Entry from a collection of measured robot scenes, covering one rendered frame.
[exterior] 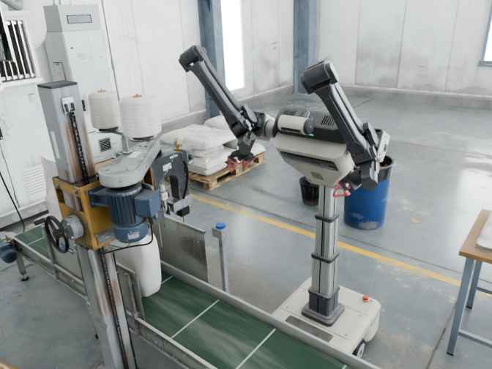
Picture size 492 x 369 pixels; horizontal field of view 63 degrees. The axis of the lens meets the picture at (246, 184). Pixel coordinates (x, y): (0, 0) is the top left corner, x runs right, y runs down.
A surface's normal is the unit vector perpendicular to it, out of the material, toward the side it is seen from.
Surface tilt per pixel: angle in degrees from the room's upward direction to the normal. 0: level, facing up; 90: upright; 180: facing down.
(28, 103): 90
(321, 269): 90
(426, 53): 90
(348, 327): 0
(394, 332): 0
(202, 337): 0
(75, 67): 90
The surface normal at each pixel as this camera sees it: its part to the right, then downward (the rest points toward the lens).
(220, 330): -0.04, -0.92
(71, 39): 0.78, 0.22
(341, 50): -0.62, 0.33
